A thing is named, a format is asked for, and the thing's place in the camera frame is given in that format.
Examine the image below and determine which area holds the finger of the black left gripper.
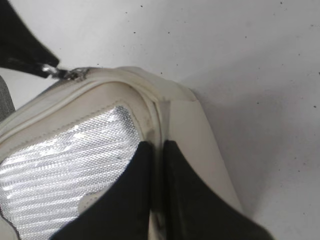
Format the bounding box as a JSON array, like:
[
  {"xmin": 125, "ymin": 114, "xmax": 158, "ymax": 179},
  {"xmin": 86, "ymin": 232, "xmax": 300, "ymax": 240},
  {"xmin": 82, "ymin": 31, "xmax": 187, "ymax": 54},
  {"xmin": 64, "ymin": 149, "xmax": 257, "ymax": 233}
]
[{"xmin": 0, "ymin": 0, "xmax": 60, "ymax": 78}]

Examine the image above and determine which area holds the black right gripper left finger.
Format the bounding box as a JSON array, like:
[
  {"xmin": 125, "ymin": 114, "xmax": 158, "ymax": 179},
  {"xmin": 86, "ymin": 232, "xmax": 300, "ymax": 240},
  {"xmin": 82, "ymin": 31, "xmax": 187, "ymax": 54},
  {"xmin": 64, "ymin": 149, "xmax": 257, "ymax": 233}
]
[{"xmin": 51, "ymin": 141, "xmax": 153, "ymax": 240}]

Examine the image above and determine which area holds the silver zipper pull ring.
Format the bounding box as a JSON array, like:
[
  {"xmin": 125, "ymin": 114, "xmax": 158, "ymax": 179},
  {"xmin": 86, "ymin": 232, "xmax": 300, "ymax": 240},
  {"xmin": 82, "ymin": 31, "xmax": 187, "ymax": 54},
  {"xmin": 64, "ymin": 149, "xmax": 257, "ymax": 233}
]
[{"xmin": 41, "ymin": 63, "xmax": 90, "ymax": 81}]

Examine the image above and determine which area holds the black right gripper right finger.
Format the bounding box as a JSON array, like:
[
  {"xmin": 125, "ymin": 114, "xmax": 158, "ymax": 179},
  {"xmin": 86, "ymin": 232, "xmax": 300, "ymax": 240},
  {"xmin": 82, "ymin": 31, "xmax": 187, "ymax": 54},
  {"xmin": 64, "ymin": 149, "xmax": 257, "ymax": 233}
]
[{"xmin": 163, "ymin": 140, "xmax": 273, "ymax": 240}]

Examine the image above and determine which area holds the cream insulated lunch bag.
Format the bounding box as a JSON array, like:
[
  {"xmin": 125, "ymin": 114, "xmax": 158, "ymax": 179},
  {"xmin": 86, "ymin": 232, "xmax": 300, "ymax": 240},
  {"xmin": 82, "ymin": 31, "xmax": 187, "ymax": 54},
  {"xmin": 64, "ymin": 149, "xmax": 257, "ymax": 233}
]
[{"xmin": 0, "ymin": 67, "xmax": 242, "ymax": 240}]

